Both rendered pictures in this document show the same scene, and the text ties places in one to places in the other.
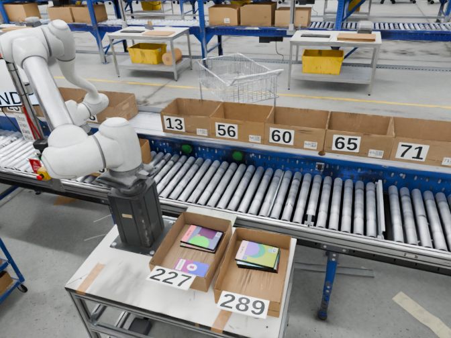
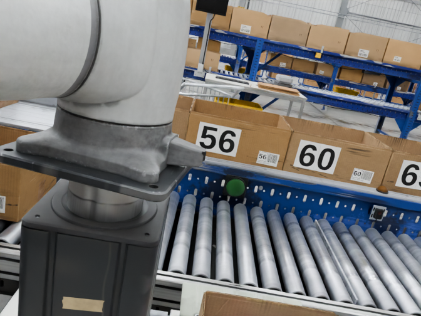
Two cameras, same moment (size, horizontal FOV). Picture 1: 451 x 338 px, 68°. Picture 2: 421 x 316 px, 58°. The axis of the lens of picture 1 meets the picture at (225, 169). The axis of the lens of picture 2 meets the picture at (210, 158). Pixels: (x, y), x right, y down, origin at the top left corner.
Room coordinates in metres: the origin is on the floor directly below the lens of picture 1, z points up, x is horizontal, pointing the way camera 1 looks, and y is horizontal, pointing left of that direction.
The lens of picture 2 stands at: (0.82, 0.54, 1.34)
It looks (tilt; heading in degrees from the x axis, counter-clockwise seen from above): 18 degrees down; 337
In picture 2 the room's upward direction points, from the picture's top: 11 degrees clockwise
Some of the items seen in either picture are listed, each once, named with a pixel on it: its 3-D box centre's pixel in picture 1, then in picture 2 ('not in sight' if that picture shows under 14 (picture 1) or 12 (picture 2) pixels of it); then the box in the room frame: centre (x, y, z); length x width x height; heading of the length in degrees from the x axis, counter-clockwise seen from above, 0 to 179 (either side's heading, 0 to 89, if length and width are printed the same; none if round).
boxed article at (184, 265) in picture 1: (191, 267); not in sight; (1.08, 0.19, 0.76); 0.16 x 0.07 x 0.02; 69
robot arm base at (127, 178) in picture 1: (129, 169); (128, 133); (1.33, 0.45, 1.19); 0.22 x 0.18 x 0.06; 60
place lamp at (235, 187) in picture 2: (237, 156); (235, 187); (2.00, -0.09, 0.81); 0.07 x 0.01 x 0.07; 69
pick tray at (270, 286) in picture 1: (255, 267); not in sight; (1.03, -0.11, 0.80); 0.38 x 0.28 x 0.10; 162
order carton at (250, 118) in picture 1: (242, 122); (235, 132); (2.21, -0.14, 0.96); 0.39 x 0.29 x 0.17; 69
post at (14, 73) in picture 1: (37, 133); not in sight; (1.93, 1.17, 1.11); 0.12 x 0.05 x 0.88; 69
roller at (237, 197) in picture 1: (241, 188); (263, 245); (1.74, -0.10, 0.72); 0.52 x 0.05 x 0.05; 159
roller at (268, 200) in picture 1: (271, 192); (321, 256); (1.67, -0.28, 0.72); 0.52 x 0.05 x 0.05; 159
